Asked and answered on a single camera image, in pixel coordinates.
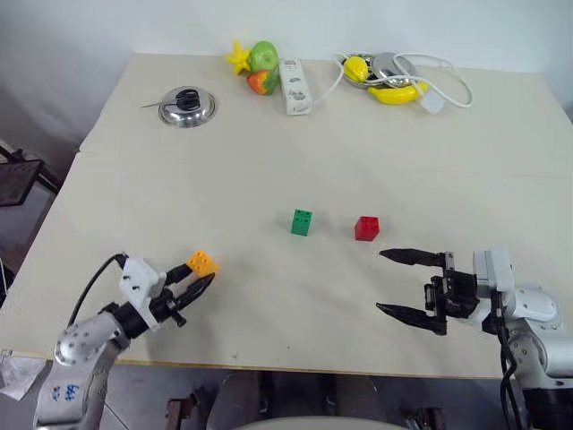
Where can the white printed carton box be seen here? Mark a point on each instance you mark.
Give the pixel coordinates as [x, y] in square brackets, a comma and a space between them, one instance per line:
[296, 89]

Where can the yellow toy starfruit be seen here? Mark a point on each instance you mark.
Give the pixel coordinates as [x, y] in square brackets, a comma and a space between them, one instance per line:
[237, 57]

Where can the white plug adapter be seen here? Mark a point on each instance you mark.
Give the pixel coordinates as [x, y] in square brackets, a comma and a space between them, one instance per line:
[432, 103]

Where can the yellow toy banana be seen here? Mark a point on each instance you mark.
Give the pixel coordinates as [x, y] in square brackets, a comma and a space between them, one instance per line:
[396, 95]

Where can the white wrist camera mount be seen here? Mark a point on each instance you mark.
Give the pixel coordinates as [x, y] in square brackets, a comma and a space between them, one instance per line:
[139, 280]
[492, 269]

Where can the steel lid with black knob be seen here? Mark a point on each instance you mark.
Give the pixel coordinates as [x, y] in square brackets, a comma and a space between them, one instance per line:
[188, 114]

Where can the rusty brown bracket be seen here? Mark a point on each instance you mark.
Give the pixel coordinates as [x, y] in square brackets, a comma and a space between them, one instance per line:
[181, 412]

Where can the steel bowl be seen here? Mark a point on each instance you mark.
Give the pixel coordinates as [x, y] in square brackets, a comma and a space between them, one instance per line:
[358, 83]

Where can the crumpled clear plastic bag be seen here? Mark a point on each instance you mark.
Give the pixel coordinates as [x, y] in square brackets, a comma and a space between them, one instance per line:
[18, 374]

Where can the red green toy fruit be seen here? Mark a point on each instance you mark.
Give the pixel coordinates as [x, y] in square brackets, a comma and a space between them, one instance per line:
[260, 83]

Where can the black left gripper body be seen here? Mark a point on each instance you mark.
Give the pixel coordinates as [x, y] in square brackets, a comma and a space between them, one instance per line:
[163, 304]

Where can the red toy brick cube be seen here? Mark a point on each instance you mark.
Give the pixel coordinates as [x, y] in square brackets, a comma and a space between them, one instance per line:
[367, 229]

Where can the black metal stand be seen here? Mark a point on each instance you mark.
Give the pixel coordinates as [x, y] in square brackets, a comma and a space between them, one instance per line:
[15, 179]

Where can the yellow toy lemon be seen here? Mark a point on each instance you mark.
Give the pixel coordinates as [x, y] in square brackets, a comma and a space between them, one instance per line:
[356, 69]

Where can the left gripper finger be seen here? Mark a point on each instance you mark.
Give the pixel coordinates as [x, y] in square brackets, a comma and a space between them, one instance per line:
[180, 272]
[194, 290]

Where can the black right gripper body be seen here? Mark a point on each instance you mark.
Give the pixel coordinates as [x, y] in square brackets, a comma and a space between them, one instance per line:
[454, 293]

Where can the thin metal stick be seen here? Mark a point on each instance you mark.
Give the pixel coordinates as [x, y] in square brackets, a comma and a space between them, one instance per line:
[150, 105]

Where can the green toy apple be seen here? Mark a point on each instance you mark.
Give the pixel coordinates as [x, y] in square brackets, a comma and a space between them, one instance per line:
[264, 56]

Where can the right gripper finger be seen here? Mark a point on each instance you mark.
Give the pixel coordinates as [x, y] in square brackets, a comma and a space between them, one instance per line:
[414, 257]
[418, 318]

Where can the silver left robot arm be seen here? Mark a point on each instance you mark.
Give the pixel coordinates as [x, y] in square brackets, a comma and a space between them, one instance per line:
[76, 354]

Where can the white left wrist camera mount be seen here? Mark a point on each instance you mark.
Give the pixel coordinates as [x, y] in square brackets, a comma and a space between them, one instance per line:
[139, 280]

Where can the green toy brick cube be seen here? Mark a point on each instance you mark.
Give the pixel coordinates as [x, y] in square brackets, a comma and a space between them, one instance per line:
[301, 222]

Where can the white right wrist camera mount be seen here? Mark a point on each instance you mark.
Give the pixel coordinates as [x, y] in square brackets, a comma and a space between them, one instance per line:
[492, 269]

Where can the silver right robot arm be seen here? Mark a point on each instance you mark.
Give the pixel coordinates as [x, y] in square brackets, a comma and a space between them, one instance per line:
[537, 340]

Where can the yellow toy brick cube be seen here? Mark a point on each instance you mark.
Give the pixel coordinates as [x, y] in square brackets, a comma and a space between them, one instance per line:
[203, 263]

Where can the round steel plate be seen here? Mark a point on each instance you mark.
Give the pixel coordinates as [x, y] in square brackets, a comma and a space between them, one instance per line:
[394, 65]

